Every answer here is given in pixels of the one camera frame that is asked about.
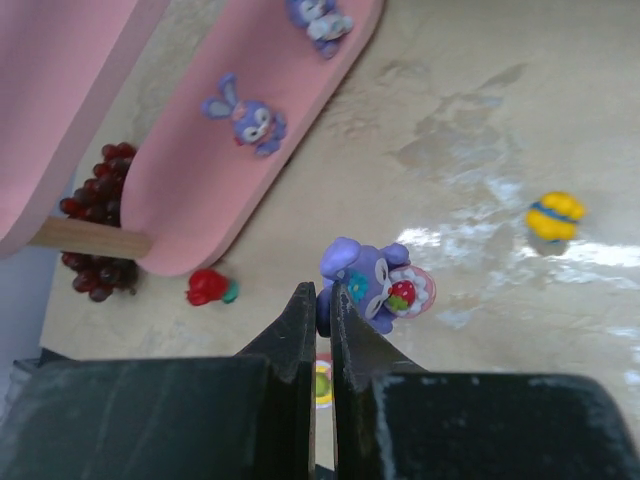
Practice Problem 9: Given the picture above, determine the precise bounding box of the purple bunny toy blue bow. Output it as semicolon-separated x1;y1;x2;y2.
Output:
285;0;354;59

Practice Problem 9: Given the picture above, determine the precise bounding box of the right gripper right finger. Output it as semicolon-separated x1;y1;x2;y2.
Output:
330;285;639;479

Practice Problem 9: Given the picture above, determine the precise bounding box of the yellow minion toy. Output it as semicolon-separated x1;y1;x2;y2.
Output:
525;191;586;243

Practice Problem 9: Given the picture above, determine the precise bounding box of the pink three-tier wooden shelf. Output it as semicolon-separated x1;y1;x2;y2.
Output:
1;1;383;276

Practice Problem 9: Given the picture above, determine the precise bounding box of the red strawberry toy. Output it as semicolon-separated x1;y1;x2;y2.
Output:
185;268;239;306

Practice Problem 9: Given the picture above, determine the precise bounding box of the red grape bunch on table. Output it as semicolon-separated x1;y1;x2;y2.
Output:
59;142;139;303

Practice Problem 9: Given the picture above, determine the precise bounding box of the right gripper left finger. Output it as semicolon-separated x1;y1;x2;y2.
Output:
1;283;316;479

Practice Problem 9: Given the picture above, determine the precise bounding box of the pink toy with green center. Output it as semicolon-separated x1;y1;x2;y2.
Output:
315;353;333;409

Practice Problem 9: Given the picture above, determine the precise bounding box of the purple bunny toy with strawberry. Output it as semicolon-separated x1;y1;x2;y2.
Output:
317;237;436;338

